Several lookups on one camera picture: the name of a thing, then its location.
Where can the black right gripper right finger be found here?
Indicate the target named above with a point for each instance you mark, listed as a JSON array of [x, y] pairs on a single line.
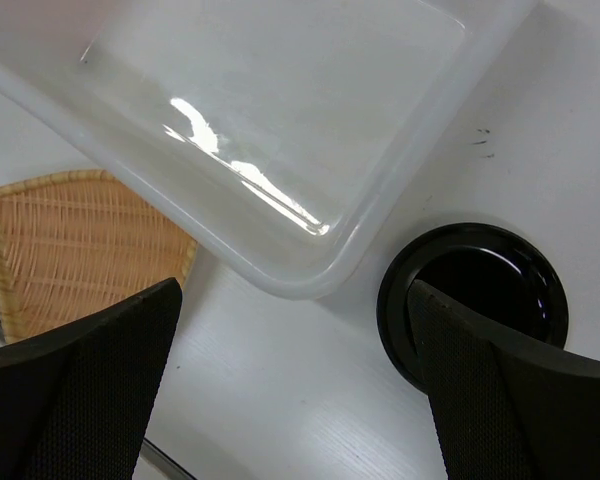
[[505, 406]]

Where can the woven bamboo tray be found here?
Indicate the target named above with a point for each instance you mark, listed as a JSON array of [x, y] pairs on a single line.
[[76, 242]]

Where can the translucent white plastic bin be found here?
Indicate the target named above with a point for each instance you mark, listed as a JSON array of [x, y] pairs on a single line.
[[279, 134]]

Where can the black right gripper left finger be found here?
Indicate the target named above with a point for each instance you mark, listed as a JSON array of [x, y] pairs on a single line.
[[55, 390]]

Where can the black round plate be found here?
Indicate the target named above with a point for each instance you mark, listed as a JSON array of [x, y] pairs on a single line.
[[488, 269]]

